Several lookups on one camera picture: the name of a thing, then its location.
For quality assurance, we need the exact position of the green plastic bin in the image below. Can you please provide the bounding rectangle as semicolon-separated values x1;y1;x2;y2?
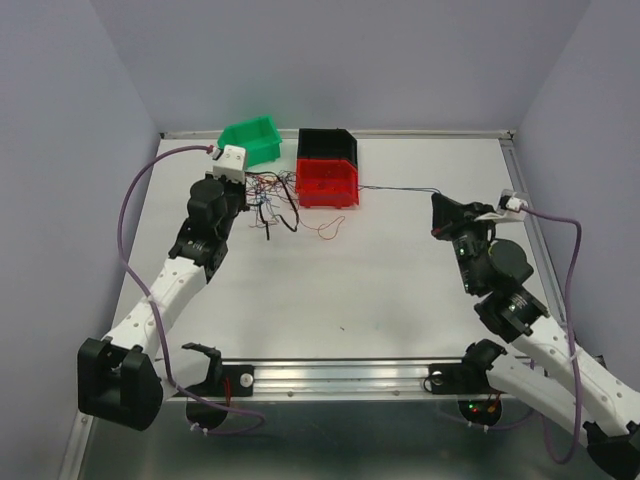
217;115;282;167

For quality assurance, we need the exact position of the black ribbon cable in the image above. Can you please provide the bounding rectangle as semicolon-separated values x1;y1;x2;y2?
252;172;301;241

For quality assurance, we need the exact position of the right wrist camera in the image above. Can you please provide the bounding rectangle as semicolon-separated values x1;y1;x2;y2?
475;190;530;224

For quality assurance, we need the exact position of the red plastic bin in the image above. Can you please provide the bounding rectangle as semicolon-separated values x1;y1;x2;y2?
295;157;359;209

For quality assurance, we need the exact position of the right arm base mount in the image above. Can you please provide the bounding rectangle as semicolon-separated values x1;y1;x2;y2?
422;339;507;396

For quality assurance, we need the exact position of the aluminium mounting rail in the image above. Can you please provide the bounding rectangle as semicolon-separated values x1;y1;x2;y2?
164;357;506;401

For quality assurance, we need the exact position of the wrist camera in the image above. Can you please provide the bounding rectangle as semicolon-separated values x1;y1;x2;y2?
475;190;530;224
207;145;248;184

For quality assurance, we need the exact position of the blue thin wire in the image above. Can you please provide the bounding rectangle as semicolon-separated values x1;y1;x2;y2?
247;169;444;221

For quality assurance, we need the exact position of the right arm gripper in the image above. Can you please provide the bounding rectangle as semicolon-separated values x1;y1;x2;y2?
433;190;502;293

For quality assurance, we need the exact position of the black plastic bin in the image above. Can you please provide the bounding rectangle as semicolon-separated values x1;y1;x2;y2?
297;128;358;167

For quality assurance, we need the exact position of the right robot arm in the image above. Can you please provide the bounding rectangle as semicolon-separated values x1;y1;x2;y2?
423;190;639;479

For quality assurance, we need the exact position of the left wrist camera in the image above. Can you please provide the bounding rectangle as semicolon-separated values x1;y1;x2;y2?
207;145;248;184

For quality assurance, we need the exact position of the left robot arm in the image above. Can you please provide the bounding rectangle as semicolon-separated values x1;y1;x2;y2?
77;173;247;431

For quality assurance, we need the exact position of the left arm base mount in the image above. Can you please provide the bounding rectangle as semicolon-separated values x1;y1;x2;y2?
172;342;255;398

